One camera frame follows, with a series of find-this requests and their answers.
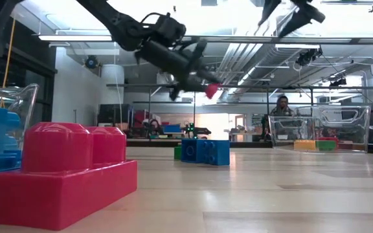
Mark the long ceiling light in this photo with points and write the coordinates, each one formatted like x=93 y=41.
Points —
x=296 y=46
x=76 y=37

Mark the clear plastic bin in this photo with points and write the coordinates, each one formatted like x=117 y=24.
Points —
x=351 y=129
x=28 y=97

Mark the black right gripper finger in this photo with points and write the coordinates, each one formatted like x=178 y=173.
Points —
x=303 y=17
x=272 y=11

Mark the black ceiling device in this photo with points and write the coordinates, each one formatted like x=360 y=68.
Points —
x=308 y=56

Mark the large red block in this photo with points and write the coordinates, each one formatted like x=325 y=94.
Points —
x=63 y=194

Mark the black background rack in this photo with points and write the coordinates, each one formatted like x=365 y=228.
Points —
x=238 y=86

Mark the black equipment case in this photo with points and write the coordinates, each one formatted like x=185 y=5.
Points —
x=115 y=115

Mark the small red block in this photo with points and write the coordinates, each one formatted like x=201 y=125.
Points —
x=212 y=90

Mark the yellow block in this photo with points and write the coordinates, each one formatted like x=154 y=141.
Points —
x=304 y=145

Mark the person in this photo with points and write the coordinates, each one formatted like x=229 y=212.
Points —
x=282 y=106

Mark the blue storage bin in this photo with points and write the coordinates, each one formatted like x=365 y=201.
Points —
x=171 y=128

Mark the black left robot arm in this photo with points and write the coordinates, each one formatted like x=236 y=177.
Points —
x=118 y=22

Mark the blue round fan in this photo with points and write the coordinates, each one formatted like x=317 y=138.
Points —
x=91 y=62

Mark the white cylindrical tank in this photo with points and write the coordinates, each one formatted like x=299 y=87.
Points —
x=112 y=84

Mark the small green block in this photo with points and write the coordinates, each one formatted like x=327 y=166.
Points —
x=325 y=145
x=177 y=152

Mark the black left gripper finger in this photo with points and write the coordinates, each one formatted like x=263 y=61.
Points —
x=207 y=79
x=194 y=89

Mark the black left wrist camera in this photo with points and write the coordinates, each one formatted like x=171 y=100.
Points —
x=170 y=29

